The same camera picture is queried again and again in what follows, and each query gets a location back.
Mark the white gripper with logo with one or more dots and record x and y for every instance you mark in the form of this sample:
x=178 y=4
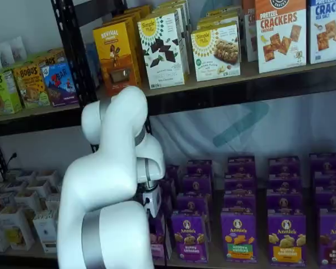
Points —
x=152 y=200

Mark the purple Annie's box pink patch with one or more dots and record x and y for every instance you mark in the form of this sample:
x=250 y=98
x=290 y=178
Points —
x=158 y=249

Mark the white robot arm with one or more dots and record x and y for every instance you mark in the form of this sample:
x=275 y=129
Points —
x=100 y=182

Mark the purple Annie's snack box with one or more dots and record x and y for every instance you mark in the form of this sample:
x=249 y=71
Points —
x=240 y=165
x=168 y=187
x=329 y=182
x=333 y=200
x=284 y=203
x=284 y=183
x=172 y=172
x=239 y=183
x=191 y=204
x=284 y=165
x=166 y=206
x=326 y=162
x=239 y=201
x=196 y=186
x=198 y=168

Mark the purple Annie's box violet patch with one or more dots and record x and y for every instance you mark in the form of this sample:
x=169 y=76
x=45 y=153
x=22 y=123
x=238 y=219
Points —
x=189 y=238

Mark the purple Annie's box green patch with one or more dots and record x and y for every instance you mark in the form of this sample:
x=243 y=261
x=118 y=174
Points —
x=239 y=238

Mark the Simple Mills sweet thins box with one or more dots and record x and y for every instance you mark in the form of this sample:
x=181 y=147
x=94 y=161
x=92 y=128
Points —
x=162 y=75
x=179 y=3
x=187 y=56

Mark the white box yellow picture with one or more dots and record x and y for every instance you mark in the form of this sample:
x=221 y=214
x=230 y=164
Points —
x=16 y=229

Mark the purple Annie's box yellow patch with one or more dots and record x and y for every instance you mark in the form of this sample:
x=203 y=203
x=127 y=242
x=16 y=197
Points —
x=287 y=241

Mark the blue Z Bar box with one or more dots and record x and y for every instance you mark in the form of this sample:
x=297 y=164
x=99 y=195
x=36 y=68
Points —
x=60 y=87

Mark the dark blue snack box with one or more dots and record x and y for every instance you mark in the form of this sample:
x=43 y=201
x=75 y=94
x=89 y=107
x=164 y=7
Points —
x=92 y=64

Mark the orange Revival snack box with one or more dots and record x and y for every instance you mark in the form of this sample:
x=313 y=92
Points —
x=128 y=16
x=114 y=56
x=140 y=8

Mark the yellow Simple Mills bars box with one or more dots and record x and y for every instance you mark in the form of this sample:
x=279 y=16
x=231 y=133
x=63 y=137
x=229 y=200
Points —
x=215 y=53
x=218 y=22
x=224 y=13

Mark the yellow Bobo's box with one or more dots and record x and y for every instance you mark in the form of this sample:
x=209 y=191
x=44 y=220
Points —
x=32 y=87
x=51 y=57

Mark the green Bobo's box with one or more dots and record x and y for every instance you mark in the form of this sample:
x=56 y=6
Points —
x=2 y=95

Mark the purple Annie's box brown patch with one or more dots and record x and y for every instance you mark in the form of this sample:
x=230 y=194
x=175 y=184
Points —
x=334 y=238

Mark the red orange crackers box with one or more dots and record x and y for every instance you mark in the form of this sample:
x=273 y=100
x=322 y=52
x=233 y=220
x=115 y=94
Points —
x=249 y=33

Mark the orange pretzel crackers cheddar box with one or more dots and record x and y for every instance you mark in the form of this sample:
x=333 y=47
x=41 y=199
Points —
x=281 y=36

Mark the blue crackers sea salt box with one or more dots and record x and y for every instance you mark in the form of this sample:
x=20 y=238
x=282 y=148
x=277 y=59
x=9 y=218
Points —
x=329 y=30

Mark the black power plug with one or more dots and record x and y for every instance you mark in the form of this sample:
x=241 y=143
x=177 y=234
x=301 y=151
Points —
x=13 y=157

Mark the white backdrop cloth teal logo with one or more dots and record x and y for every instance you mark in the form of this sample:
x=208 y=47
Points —
x=296 y=126

